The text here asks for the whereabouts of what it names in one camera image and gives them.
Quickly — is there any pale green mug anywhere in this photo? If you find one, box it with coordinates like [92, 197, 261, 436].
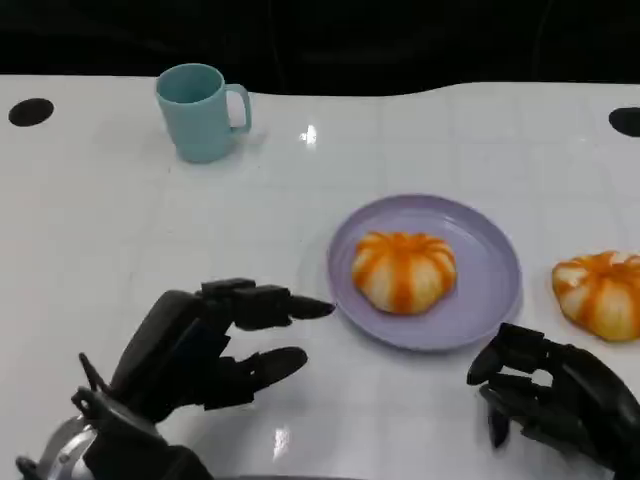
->
[154, 63, 253, 164]

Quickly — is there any orange and white bread roll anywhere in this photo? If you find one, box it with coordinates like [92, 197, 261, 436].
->
[551, 251, 640, 344]
[351, 230, 458, 316]

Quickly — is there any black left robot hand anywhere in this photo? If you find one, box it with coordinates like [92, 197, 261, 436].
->
[112, 278, 337, 424]

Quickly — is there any lilac plate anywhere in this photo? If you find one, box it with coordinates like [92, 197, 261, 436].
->
[327, 193, 523, 353]

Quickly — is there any black table cable grommet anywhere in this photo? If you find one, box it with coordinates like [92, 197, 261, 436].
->
[608, 106, 640, 137]
[8, 97, 55, 127]

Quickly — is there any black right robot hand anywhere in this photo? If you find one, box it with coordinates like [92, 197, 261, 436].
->
[466, 322, 640, 480]

